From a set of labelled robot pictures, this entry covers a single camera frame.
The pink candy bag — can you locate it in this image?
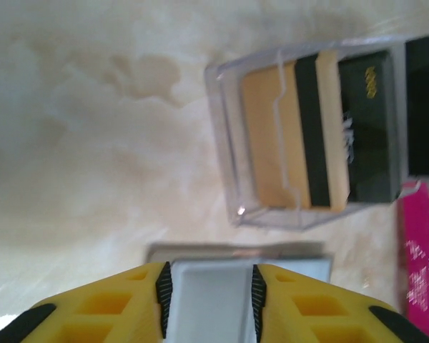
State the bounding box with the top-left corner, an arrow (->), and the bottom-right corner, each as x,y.
395,179 -> 429,343

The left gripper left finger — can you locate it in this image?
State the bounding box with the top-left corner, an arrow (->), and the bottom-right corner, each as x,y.
0,262 -> 173,343

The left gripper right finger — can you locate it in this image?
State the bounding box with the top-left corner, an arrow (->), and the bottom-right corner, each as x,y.
251,263 -> 429,343

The clear acrylic card stand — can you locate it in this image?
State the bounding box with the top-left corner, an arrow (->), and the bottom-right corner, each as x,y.
203,33 -> 429,232

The silver card with black stripe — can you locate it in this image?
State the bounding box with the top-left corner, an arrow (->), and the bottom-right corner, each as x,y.
390,34 -> 429,180

